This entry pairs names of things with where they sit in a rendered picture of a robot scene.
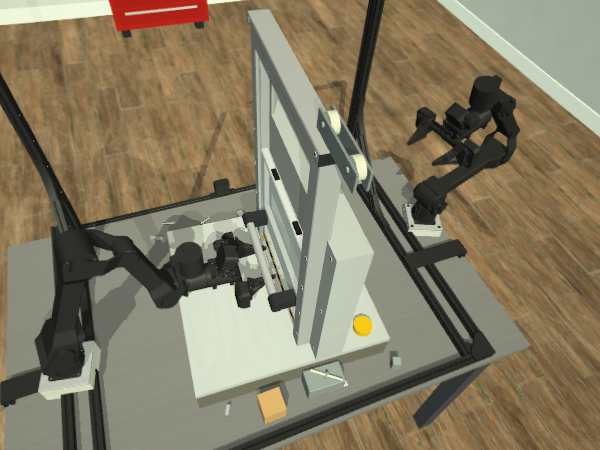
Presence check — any yellow short cylinder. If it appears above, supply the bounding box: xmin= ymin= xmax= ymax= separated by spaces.
xmin=353 ymin=316 xmax=373 ymax=336

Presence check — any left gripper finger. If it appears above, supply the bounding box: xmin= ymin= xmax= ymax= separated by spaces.
xmin=407 ymin=115 xmax=429 ymax=146
xmin=432 ymin=142 xmax=467 ymax=166

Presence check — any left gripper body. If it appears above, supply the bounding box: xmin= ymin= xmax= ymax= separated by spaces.
xmin=415 ymin=107 xmax=481 ymax=168

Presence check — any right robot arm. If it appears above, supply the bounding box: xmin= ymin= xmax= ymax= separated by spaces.
xmin=35 ymin=229 xmax=239 ymax=382

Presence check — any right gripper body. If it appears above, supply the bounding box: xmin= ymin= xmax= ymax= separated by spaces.
xmin=204 ymin=232 xmax=250 ymax=309

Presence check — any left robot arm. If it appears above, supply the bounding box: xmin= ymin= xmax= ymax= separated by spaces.
xmin=411 ymin=75 xmax=520 ymax=225

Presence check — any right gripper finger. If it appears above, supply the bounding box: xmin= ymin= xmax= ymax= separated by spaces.
xmin=235 ymin=237 xmax=266 ymax=259
xmin=247 ymin=274 xmax=276 ymax=300

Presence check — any tan cardboard box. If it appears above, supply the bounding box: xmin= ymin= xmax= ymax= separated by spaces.
xmin=257 ymin=387 xmax=287 ymax=424

